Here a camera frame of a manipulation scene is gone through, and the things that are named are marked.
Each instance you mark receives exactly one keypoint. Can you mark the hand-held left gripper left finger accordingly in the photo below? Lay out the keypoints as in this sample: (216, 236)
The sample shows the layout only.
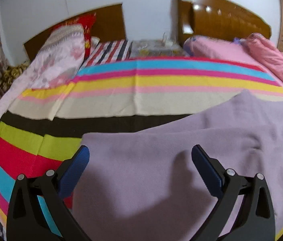
(74, 170)

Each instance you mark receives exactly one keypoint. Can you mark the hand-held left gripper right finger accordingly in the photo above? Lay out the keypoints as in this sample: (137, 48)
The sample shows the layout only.
(206, 170)

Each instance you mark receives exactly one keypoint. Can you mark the lilac towel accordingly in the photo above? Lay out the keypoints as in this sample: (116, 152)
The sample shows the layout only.
(156, 160)

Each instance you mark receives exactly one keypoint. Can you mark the rainbow striped blanket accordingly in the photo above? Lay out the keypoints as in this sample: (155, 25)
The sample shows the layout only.
(156, 80)

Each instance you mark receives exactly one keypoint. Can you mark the brown yellow patterned cloth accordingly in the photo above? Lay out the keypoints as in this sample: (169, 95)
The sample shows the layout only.
(13, 75)

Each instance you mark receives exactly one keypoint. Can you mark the white floral pillow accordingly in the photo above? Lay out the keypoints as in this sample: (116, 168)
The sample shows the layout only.
(61, 52)

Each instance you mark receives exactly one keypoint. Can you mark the pink bed sheet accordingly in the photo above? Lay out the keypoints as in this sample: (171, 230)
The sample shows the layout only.
(221, 50)

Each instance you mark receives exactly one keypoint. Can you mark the red white striped cloth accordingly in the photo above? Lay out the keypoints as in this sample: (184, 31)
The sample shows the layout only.
(111, 51)

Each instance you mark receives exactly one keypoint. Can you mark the floral covered nightstand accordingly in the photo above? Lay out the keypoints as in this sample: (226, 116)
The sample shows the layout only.
(156, 49)

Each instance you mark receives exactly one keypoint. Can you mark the pink quilt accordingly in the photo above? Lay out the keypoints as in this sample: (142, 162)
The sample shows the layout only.
(279, 57)

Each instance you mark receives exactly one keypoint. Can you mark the red pillow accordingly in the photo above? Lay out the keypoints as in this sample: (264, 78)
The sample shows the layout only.
(86, 25)

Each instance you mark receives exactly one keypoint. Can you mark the flat brown headboard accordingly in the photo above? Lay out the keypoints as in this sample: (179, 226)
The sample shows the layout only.
(108, 22)

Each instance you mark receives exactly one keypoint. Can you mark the glossy wooden headboard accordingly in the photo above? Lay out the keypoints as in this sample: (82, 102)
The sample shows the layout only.
(226, 17)

